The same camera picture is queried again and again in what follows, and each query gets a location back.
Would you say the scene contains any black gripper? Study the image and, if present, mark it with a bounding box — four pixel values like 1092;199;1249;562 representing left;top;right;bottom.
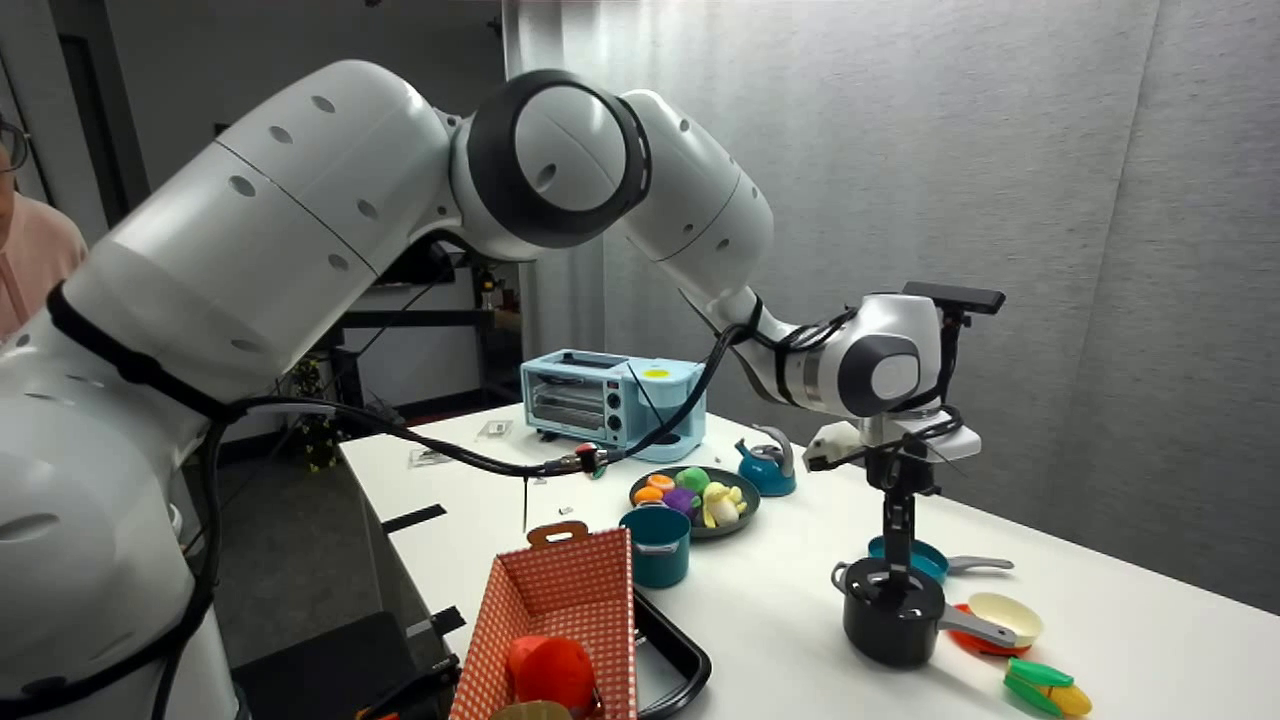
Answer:
865;442;936;574

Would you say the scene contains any dark plate of toy food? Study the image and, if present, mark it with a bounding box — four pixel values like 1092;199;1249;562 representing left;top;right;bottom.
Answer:
630;464;760;538

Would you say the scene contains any toy corn cob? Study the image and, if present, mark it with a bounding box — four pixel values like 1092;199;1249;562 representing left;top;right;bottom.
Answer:
1003;660;1092;720

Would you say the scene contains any red checkered cardboard box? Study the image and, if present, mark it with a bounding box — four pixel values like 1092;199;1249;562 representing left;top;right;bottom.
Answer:
449;520;640;720

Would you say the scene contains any black camera stand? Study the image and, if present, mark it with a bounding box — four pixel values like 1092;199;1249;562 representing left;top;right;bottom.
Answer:
905;280;1003;397

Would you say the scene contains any blue toy kettle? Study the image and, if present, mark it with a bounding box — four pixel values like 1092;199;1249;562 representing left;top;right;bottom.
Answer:
735;423;798;496

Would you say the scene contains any red toy cup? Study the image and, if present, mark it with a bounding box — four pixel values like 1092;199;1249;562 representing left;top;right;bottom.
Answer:
506;637;596;710

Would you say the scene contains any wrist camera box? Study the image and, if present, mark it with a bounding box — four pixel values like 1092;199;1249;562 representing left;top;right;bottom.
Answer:
805;421;865;473

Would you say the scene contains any blue toy frying pan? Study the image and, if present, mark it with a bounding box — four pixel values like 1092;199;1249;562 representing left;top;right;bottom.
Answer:
867;535;1016;581

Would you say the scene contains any grey glass pot lid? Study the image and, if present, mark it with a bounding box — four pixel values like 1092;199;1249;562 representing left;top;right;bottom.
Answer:
839;561;942;605

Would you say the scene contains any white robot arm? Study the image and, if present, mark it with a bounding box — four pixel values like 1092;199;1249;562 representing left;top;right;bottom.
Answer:
0;58;945;720

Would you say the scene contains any black baking tray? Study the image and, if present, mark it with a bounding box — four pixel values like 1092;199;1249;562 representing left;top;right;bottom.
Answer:
635;597;713;720

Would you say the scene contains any blue toy pot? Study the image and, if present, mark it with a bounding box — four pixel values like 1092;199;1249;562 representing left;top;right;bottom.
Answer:
626;505;692;588

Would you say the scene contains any black toy pot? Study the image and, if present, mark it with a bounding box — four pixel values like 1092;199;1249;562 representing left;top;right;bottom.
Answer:
833;562;959;667

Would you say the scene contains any blue toy toaster oven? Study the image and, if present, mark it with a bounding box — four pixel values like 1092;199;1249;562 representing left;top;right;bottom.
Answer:
519;347;703;464

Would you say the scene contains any toy pineapple slice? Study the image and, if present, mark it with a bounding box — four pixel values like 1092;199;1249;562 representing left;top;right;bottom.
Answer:
492;700;571;720

